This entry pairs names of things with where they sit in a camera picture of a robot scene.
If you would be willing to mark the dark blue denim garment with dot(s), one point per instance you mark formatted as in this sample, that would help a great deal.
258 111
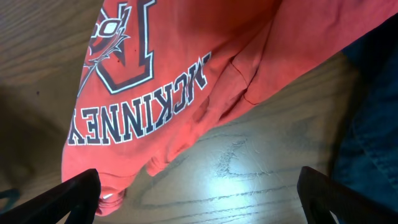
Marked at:
367 157

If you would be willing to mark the orange printed t-shirt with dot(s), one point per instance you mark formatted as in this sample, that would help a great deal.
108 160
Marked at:
159 74

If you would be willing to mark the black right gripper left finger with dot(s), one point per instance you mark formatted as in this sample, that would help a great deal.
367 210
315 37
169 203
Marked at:
76 199

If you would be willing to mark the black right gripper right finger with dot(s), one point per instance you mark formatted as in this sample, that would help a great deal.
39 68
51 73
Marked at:
323 198

